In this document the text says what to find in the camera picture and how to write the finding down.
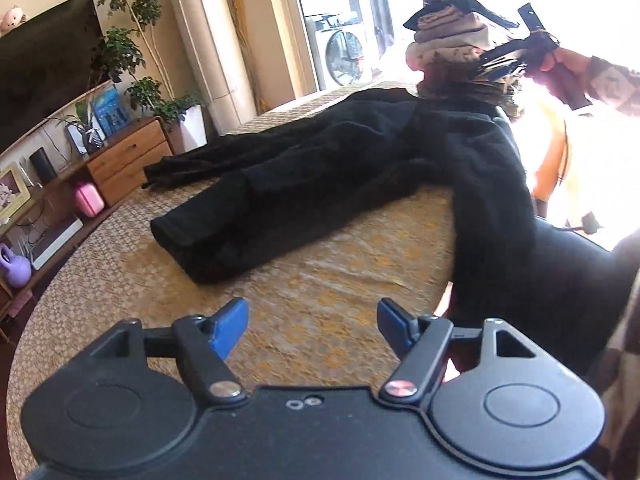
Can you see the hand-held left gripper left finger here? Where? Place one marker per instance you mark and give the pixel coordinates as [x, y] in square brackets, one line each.
[230, 325]

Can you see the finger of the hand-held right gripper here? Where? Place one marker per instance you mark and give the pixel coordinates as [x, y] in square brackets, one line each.
[495, 72]
[500, 54]

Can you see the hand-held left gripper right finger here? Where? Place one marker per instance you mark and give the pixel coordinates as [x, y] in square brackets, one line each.
[392, 325]

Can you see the black sweater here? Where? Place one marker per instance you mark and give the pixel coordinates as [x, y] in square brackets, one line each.
[350, 160]

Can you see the person's right forearm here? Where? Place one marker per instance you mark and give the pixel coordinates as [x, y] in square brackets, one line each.
[617, 85]

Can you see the stack of folded clothes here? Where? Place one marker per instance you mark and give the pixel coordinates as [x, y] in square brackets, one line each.
[445, 45]

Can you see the person's right hand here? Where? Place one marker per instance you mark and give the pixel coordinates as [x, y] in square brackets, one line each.
[547, 62]

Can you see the washing machine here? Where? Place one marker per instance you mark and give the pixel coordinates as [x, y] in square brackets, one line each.
[342, 50]

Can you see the black chair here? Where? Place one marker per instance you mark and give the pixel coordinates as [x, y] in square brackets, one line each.
[575, 300]

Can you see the small pink suitcase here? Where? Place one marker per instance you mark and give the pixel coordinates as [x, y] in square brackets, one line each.
[90, 200]

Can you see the white flat box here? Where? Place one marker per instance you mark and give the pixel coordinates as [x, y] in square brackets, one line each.
[57, 242]

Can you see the wooden television stand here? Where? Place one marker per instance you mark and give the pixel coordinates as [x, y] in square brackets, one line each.
[135, 152]

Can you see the tall potted tree white planter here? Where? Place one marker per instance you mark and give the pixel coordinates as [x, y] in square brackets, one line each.
[190, 127]

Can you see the purple kettlebell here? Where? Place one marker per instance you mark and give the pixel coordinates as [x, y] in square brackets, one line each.
[16, 270]

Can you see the green plant in patterned vase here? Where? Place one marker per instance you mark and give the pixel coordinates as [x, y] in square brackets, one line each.
[92, 140]

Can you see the person's patterned clothing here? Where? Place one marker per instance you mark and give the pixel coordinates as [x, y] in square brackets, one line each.
[622, 385]

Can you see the white framed tablet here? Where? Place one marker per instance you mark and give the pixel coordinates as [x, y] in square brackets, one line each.
[75, 139]

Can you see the blue family picture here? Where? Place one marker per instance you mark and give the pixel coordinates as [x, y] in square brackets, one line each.
[112, 110]

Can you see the black cylinder speaker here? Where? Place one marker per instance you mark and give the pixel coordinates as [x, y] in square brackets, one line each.
[43, 165]

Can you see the yellow curtain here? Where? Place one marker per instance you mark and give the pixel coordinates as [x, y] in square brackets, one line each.
[245, 25]

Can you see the cream standing air conditioner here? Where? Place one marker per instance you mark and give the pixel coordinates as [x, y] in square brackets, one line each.
[215, 45]

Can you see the black flat television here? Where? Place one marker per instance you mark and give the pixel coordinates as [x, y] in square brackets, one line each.
[40, 75]

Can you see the pink plush toy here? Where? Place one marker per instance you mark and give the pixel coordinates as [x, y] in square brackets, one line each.
[12, 19]

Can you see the yellow-green photo frame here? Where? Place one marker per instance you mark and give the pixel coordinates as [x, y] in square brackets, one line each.
[12, 195]

